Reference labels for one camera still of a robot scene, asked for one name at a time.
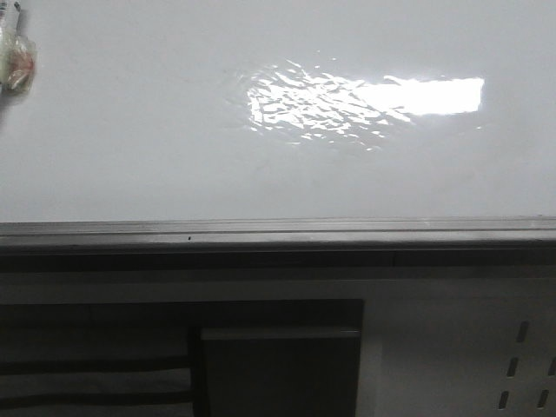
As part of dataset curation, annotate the white marker with tape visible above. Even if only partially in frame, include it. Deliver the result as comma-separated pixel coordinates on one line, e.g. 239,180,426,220
1,1,36,95

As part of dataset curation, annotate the grey aluminium whiteboard frame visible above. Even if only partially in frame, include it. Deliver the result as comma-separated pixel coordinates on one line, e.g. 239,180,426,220
1,216,555,271

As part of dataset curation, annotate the dark cabinet panel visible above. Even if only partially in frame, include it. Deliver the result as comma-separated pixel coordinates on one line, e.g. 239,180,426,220
1,300,363,416

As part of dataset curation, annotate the white perforated metal panel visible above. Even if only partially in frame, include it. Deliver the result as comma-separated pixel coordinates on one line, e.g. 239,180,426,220
356,279,555,416

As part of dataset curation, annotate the white whiteboard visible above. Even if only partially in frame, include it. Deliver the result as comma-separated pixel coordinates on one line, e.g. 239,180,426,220
1,1,555,222

